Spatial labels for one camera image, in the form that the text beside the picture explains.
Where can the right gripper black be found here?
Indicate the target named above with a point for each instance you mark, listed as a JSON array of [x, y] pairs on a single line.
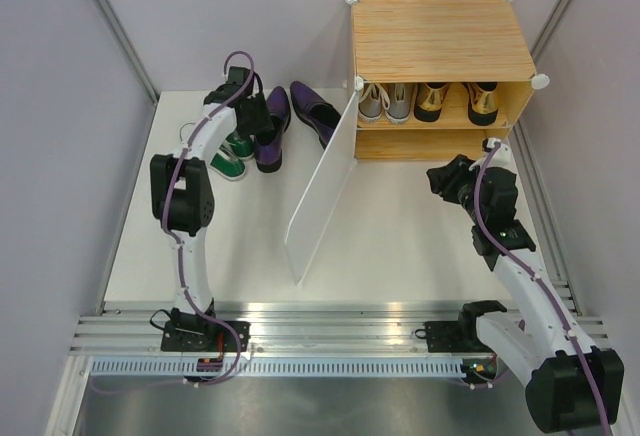
[[449, 175]]

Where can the white slotted cable duct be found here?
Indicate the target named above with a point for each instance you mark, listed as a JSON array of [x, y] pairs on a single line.
[[173, 366]]

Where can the aluminium mounting rail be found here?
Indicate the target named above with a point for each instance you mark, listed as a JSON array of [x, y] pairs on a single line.
[[277, 329]]

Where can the grey sneaker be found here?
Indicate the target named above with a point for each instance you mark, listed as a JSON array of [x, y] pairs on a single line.
[[373, 102], [399, 106]]

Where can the wooden shoe cabinet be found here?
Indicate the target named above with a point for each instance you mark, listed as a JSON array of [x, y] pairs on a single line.
[[451, 41]]

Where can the green sneaker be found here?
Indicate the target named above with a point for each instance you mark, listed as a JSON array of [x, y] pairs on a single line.
[[227, 165], [241, 148]]

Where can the white cabinet door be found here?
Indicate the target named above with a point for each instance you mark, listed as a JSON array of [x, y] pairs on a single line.
[[321, 195]]

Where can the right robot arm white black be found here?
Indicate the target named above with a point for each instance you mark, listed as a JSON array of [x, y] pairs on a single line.
[[569, 382]]

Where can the green sneaker upper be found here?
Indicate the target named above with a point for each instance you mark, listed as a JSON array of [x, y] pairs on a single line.
[[241, 148]]

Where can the green sneaker lower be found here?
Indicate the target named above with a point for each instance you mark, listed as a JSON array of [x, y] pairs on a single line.
[[227, 165]]

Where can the purple loafer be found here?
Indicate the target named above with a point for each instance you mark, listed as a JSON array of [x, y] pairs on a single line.
[[314, 111], [268, 145]]

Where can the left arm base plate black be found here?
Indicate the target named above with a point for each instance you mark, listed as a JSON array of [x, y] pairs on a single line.
[[218, 339]]

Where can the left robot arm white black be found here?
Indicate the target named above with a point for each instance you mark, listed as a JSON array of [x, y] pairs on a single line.
[[182, 200]]

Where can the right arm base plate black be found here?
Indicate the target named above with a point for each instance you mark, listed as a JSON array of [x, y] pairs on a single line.
[[446, 337]]

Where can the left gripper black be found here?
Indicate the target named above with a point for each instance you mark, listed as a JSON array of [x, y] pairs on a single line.
[[263, 123]]

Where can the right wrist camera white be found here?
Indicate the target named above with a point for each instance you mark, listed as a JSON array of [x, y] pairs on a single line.
[[496, 153]]

